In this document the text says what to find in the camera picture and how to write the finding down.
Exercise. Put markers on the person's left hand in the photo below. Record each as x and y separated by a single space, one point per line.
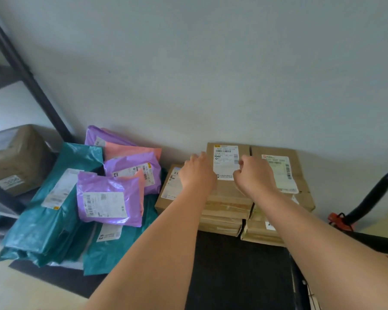
199 174

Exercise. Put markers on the teal package long label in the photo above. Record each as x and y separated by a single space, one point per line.
81 158

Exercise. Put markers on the beige cabinet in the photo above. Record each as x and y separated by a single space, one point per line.
384 225

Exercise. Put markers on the small brown cardboard box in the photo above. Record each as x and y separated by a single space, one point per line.
297 164

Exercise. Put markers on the person's right hand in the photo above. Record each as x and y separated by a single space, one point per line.
257 177

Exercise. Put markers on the plain teal package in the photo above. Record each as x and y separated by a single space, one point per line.
35 258

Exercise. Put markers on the black metal shelf rack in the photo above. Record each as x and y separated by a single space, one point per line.
29 77

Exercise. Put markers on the small labelled box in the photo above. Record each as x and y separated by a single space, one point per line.
226 190

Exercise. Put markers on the person's left forearm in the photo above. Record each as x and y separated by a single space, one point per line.
155 255

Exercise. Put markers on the black low metal table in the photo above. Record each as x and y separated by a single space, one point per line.
239 274

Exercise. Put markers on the bulky taped cardboard box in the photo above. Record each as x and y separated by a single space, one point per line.
22 151

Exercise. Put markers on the person's right forearm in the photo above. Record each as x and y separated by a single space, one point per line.
329 255

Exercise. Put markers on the purple mailer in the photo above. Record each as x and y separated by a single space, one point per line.
126 163
129 209
93 135

